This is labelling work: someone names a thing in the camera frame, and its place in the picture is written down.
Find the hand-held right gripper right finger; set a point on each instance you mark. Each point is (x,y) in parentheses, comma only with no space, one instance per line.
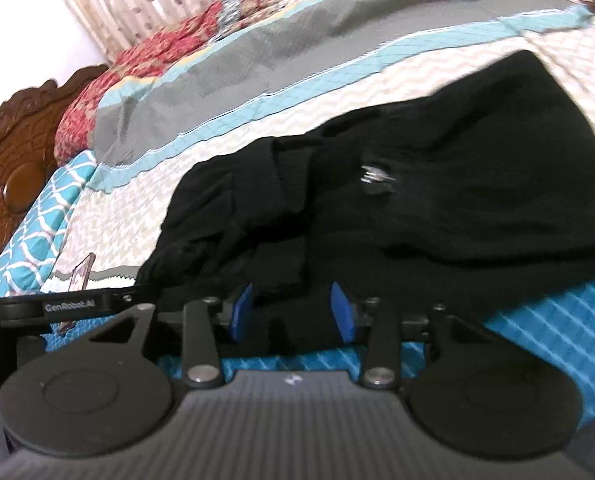
(341,316)

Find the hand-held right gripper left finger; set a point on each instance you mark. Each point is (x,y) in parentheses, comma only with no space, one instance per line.
(242,312)

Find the black pants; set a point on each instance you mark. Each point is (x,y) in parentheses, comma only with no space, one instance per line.
(427,210)

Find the smartphone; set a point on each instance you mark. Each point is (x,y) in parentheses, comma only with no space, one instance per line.
(82,275)

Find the teal lattice print pillow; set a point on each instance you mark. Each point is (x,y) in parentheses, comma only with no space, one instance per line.
(37,225)

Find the carved wooden headboard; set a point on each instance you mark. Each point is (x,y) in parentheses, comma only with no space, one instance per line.
(17,160)

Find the striped patterned bedsheet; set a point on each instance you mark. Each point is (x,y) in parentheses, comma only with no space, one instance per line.
(227,125)

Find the red floral patchwork quilt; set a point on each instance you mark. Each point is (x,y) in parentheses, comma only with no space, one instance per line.
(142,70)

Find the beige leaf print curtain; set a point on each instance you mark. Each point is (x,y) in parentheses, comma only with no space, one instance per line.
(142,0)

